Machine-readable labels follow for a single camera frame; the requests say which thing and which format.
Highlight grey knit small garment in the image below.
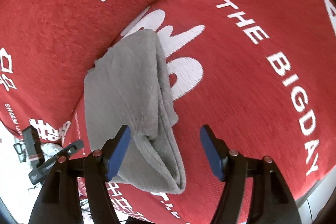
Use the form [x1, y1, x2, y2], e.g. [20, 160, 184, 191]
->
[84, 30, 186, 194]

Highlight white patterned cloth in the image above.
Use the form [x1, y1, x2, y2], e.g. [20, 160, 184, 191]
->
[41, 143, 63, 161]

